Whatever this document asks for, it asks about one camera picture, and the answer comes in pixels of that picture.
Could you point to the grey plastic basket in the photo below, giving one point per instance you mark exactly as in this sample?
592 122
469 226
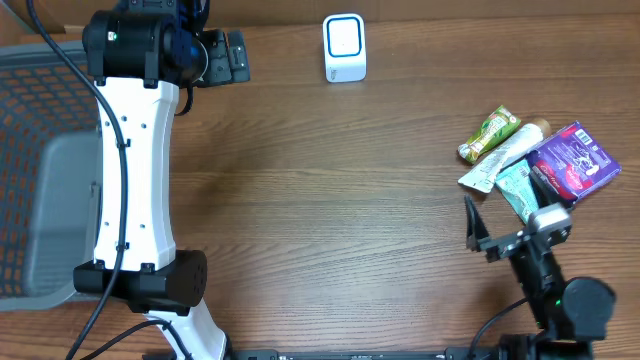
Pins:
50 178

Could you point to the purple pad package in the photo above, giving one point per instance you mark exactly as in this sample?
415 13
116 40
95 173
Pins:
572 164

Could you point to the green yellow drink pouch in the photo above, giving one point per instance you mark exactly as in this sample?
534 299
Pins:
496 128

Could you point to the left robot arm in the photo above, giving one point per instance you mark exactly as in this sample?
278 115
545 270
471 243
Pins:
141 56

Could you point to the white tube gold cap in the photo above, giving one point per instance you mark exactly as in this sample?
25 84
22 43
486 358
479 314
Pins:
483 176

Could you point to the white barcode scanner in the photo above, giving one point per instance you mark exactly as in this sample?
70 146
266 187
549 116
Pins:
345 55

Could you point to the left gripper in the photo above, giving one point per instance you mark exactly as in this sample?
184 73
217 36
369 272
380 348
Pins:
230 58

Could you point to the teal wipes packet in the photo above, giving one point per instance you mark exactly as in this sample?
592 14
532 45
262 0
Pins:
515 184

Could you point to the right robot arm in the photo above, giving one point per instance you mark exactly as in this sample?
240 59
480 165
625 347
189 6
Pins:
570 314

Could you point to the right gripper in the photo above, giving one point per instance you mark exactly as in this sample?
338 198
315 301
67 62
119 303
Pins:
478 230

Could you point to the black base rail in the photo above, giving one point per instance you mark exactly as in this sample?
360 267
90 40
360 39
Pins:
360 355

